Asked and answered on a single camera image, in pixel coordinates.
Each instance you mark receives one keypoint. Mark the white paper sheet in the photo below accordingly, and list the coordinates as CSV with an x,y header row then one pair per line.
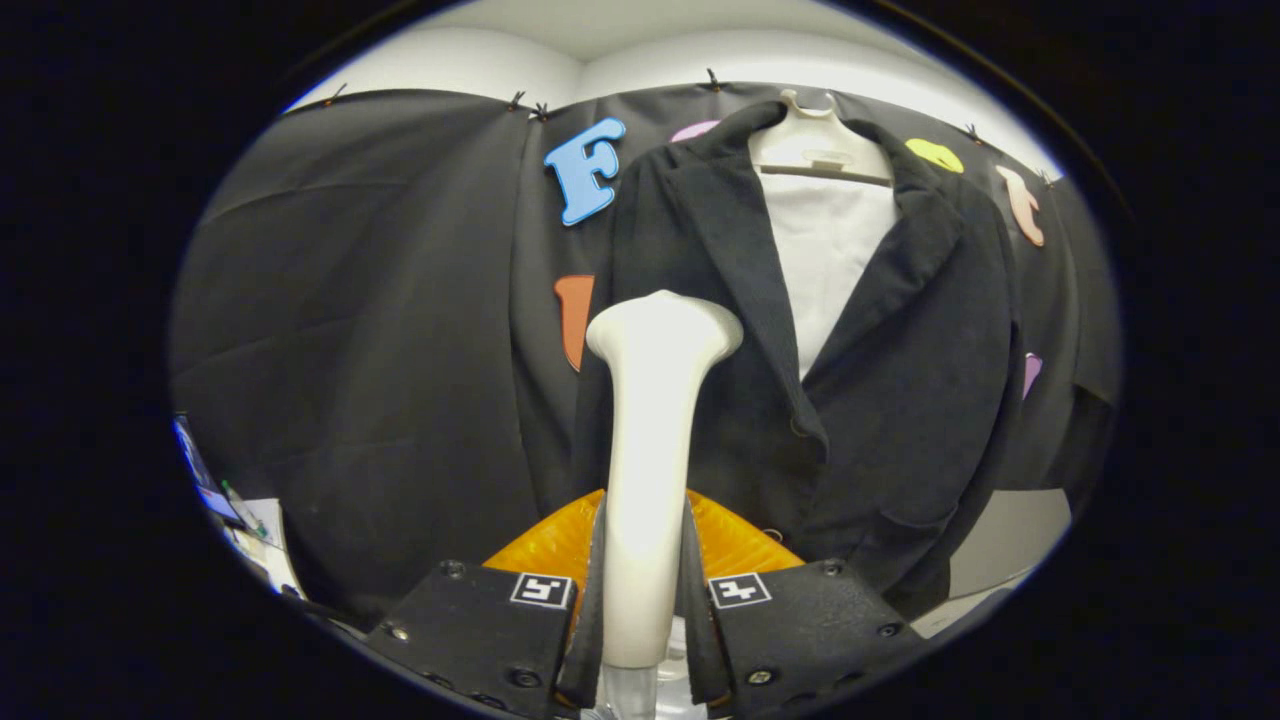
x,y
270,545

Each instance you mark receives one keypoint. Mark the black suit jacket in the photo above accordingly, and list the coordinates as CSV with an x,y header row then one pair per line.
x,y
900,400

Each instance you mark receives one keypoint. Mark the white clothes hanger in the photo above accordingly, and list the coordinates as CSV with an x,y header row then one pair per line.
x,y
815,145

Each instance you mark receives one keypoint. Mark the blue lit screen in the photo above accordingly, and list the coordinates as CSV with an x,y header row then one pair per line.
x,y
205,480

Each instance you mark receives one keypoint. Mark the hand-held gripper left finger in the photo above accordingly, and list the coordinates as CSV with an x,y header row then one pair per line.
x,y
590,650

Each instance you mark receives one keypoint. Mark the beige cabinet with grey top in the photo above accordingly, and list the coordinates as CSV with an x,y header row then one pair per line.
x,y
1010,530

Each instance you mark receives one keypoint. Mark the black backdrop cloth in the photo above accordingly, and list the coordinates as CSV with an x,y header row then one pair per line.
x,y
350,300

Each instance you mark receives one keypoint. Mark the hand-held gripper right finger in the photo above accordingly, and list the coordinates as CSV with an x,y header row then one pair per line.
x,y
700,650

